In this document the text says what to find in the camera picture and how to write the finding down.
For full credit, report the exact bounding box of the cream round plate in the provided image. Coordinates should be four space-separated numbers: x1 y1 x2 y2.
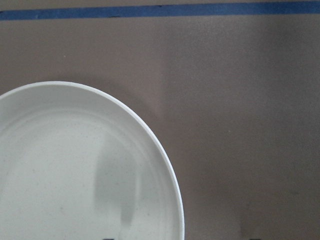
0 81 185 240

